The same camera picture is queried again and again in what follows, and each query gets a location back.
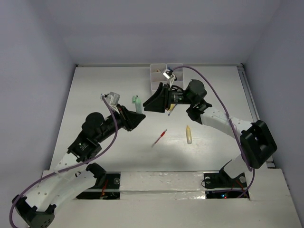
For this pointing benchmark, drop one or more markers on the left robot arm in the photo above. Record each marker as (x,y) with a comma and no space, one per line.
(38,204)

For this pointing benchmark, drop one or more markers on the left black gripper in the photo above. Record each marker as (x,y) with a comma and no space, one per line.
(129,119)

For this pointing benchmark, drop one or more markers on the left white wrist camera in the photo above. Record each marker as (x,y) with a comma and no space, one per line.
(112,100)

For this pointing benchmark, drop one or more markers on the red gel pen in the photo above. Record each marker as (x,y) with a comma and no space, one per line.
(162,134)

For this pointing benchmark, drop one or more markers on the green highlighter cap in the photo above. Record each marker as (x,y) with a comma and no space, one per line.
(134,99)

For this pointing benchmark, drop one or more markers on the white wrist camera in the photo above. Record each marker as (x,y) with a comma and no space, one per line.
(112,100)
(170,77)

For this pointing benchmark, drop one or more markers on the blue gel pen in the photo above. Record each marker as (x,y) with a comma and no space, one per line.
(172,110)

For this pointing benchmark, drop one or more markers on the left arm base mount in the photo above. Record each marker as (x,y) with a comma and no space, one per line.
(109,189)

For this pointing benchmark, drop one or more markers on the yellow highlighter cap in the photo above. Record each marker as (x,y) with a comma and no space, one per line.
(171,107)

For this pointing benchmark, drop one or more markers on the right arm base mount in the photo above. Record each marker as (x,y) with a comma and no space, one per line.
(219,185)

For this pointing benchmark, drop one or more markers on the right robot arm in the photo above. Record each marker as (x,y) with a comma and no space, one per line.
(256,142)

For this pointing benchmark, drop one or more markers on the left white compartment organizer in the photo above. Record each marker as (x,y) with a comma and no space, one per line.
(156,78)

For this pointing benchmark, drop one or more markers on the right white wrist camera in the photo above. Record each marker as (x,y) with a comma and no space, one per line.
(170,77)

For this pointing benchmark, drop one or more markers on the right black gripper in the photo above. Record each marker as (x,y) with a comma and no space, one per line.
(159,104)

